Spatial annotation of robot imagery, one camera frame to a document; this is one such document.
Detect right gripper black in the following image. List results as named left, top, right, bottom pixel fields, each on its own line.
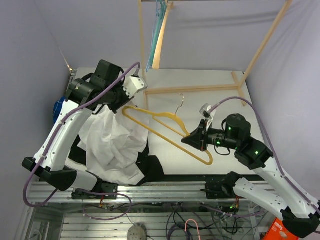
left=181, top=118, right=239, bottom=152

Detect yellow plastic hanger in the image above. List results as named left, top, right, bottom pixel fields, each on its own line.
left=122, top=93, right=214, bottom=166

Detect white shirt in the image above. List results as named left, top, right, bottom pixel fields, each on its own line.
left=75, top=106, right=149, bottom=185

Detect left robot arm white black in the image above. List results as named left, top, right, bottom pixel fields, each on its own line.
left=22, top=60, right=147, bottom=199

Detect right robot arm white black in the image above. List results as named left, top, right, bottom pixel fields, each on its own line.
left=181, top=114, right=320, bottom=238

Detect light wooden hanger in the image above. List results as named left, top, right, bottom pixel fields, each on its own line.
left=152, top=0, right=174, bottom=70

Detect blue plaid shirt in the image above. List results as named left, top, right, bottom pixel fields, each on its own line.
left=53, top=96, right=66, bottom=124

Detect teal plastic hanger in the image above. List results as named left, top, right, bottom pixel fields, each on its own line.
left=146, top=0, right=167, bottom=72

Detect black garment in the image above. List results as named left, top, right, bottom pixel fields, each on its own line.
left=68, top=139, right=166, bottom=187

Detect wooden clothes rack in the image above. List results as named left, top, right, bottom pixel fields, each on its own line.
left=136, top=0, right=293, bottom=107

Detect grey perforated shoe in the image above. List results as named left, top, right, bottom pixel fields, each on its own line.
left=127, top=223, right=148, bottom=240

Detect orange box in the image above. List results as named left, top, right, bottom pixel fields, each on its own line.
left=263, top=218, right=299, bottom=240

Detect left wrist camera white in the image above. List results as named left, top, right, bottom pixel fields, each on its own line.
left=123, top=75, right=148, bottom=99

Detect aluminium frame rail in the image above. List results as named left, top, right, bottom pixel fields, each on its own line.
left=26, top=181, right=291, bottom=202

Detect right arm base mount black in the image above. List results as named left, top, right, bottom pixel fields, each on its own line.
left=200, top=171, right=242, bottom=199

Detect pink cable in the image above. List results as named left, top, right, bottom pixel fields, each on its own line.
left=184, top=218, right=201, bottom=240

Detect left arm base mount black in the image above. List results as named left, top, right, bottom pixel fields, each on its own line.
left=71, top=181, right=119, bottom=200

